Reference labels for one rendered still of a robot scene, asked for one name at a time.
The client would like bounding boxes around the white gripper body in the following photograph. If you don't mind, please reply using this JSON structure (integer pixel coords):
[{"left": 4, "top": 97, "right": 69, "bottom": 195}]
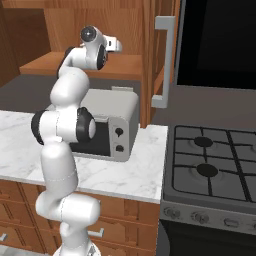
[{"left": 113, "top": 37, "right": 124, "bottom": 53}]

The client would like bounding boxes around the wooden cabinet door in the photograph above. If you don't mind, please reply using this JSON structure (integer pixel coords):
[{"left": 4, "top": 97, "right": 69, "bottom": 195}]
[{"left": 139, "top": 0, "right": 182, "bottom": 130}]

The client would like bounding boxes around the grey toaster oven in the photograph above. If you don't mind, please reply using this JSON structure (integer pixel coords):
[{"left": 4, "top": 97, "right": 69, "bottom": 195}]
[{"left": 45, "top": 86, "right": 141, "bottom": 163}]

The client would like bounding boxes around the black range hood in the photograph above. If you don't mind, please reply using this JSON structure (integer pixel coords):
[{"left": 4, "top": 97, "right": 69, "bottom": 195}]
[{"left": 174, "top": 0, "right": 256, "bottom": 91}]

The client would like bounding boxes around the grey gas stove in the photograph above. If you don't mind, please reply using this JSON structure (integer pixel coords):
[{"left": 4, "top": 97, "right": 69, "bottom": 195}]
[{"left": 156, "top": 123, "right": 256, "bottom": 256}]

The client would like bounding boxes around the wooden drawer front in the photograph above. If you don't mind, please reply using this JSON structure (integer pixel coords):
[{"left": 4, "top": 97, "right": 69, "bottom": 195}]
[
  {"left": 71, "top": 191, "right": 162, "bottom": 228},
  {"left": 84, "top": 222, "right": 158, "bottom": 256},
  {"left": 0, "top": 216, "right": 46, "bottom": 255}
]

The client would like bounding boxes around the grey stove knob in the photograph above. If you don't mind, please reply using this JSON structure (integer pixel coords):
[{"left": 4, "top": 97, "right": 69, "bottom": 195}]
[
  {"left": 164, "top": 206, "right": 181, "bottom": 220},
  {"left": 191, "top": 211, "right": 210, "bottom": 225},
  {"left": 223, "top": 217, "right": 240, "bottom": 229}
]

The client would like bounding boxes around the wooden wall cabinet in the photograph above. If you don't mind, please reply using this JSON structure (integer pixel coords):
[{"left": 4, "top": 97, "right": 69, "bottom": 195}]
[{"left": 0, "top": 0, "right": 148, "bottom": 88}]

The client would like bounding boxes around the grey cabinet door handle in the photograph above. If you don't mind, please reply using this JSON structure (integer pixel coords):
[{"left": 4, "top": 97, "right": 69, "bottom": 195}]
[{"left": 151, "top": 15, "right": 177, "bottom": 109}]

